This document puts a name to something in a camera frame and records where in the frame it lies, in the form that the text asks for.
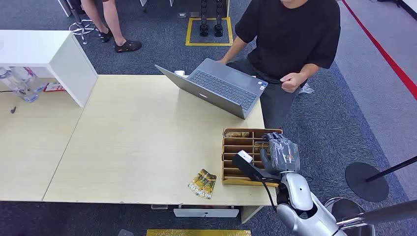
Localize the chrome chair base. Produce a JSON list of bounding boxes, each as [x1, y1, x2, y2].
[[68, 19, 99, 46]]

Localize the black stand pole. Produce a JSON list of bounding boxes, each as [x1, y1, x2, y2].
[[364, 155, 417, 183]]

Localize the standing person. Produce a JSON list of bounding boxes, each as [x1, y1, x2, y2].
[[80, 0, 143, 54]]

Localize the yellow green printed card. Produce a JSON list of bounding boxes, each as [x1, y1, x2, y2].
[[197, 169, 218, 191], [187, 177, 213, 200]]

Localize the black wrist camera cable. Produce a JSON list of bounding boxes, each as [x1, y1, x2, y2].
[[257, 176, 278, 213]]

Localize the white under-desk tray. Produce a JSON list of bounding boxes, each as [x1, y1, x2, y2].
[[173, 207, 240, 218]]

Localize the yellow floor mat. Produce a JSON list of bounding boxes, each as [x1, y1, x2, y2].
[[146, 229, 252, 236]]

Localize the white desk shelf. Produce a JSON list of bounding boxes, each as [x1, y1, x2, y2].
[[0, 29, 99, 109]]

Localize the seated person's left hand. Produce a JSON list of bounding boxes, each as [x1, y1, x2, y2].
[[279, 72, 309, 94]]

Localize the red and white small box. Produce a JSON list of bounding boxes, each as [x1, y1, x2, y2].
[[43, 82, 66, 93]]

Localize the seated person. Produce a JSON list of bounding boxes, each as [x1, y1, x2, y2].
[[217, 0, 342, 130]]

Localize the grey metal pole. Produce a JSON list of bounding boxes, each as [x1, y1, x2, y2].
[[335, 199, 417, 229]]

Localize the clear plastic bag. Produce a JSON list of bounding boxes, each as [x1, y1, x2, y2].
[[298, 83, 315, 95]]

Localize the black round stand base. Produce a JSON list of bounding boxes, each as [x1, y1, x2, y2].
[[344, 162, 389, 203]]

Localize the wooden slotted organizer box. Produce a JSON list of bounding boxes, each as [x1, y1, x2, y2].
[[221, 128, 284, 188]]

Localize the yellow floor tape square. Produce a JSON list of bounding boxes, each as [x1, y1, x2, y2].
[[185, 17, 234, 47]]

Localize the grey open laptop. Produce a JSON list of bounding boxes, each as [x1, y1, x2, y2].
[[154, 58, 269, 120]]

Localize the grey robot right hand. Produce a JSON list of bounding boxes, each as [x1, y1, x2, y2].
[[259, 132, 301, 175]]

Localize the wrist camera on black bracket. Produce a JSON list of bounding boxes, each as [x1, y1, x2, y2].
[[232, 150, 281, 184]]

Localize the black humanoid robot legs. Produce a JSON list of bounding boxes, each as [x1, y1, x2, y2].
[[199, 0, 224, 38]]

